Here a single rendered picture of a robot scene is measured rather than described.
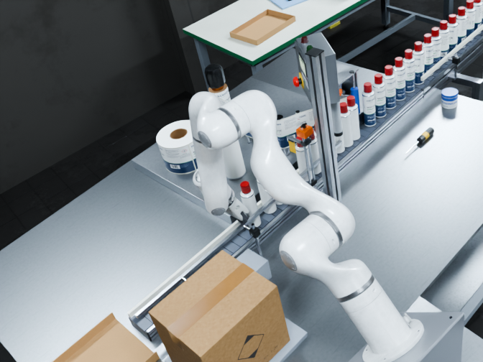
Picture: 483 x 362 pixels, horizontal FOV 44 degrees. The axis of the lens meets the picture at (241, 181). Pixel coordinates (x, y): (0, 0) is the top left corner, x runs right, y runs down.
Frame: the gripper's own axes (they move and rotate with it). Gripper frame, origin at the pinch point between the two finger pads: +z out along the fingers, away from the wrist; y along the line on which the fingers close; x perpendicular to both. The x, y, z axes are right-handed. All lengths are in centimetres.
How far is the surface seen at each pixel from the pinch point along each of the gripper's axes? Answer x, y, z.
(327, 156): -34.8, -16.2, -2.7
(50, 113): -11, 246, 64
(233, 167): -18.1, 24.8, 6.2
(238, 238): 6.0, -0.3, 4.5
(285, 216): -12.0, -5.4, 13.6
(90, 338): 65, 13, -12
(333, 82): -51, -17, -27
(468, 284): -44, -53, 93
